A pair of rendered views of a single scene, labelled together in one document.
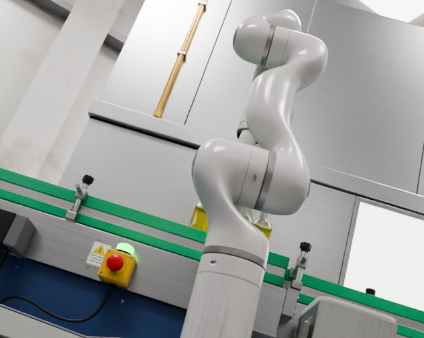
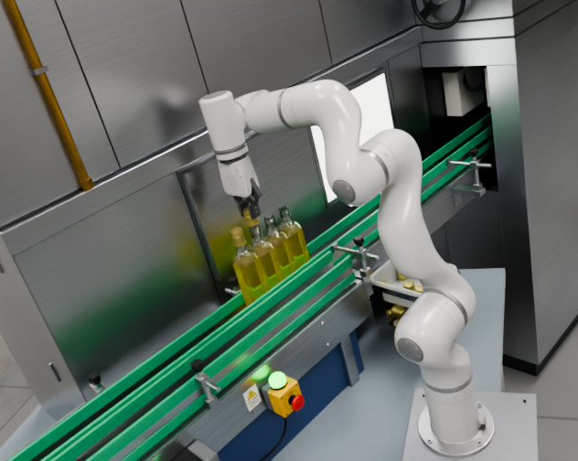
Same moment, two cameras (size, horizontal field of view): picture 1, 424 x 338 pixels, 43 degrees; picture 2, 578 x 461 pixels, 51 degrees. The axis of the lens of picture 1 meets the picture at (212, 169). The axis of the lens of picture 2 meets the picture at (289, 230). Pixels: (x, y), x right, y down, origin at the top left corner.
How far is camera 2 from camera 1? 1.61 m
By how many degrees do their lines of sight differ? 66
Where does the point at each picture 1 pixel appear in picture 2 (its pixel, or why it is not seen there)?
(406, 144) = (307, 11)
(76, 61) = not seen: outside the picture
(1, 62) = not seen: outside the picture
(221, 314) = (473, 413)
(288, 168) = (472, 305)
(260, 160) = (460, 319)
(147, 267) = (286, 365)
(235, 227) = (464, 370)
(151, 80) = (33, 141)
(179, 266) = (303, 341)
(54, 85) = not seen: outside the picture
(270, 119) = (437, 272)
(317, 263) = (306, 198)
